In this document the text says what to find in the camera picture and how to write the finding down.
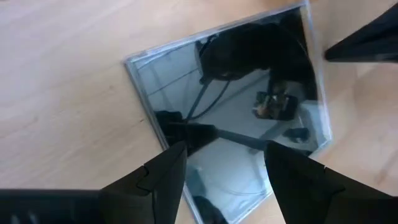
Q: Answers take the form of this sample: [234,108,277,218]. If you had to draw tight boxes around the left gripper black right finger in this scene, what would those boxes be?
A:
[264,141,398,224]

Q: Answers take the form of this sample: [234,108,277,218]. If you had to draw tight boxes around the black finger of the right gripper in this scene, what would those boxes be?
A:
[325,32,398,63]
[325,2,398,57]

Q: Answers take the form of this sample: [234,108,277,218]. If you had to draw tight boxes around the clear black CD jewel case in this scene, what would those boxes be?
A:
[123,1,333,224]

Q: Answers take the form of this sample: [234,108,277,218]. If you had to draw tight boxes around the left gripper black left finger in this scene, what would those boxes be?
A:
[0,141,188,224]

